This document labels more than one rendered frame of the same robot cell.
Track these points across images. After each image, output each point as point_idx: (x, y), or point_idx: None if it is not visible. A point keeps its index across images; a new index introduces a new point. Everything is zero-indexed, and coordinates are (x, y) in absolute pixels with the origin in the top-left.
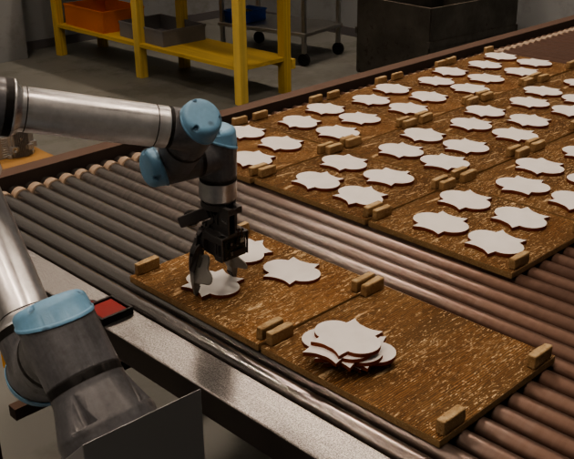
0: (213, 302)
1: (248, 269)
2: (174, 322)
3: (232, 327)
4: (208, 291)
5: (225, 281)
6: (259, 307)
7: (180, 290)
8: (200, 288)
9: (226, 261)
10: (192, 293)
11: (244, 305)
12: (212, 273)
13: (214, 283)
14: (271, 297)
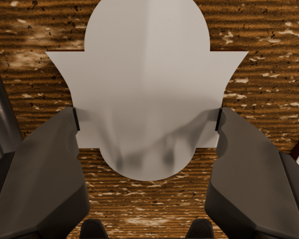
0: (90, 166)
1: None
2: None
3: (68, 238)
4: (98, 140)
5: (176, 130)
6: (151, 225)
7: (46, 56)
8: (94, 111)
9: (221, 142)
10: (70, 97)
11: (135, 208)
12: (192, 57)
13: (144, 117)
14: (199, 217)
